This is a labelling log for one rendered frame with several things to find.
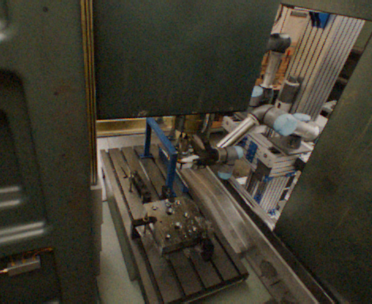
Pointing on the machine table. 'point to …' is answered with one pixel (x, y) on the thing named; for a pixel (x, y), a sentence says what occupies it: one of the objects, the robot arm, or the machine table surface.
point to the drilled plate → (172, 224)
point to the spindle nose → (190, 123)
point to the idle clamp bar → (142, 187)
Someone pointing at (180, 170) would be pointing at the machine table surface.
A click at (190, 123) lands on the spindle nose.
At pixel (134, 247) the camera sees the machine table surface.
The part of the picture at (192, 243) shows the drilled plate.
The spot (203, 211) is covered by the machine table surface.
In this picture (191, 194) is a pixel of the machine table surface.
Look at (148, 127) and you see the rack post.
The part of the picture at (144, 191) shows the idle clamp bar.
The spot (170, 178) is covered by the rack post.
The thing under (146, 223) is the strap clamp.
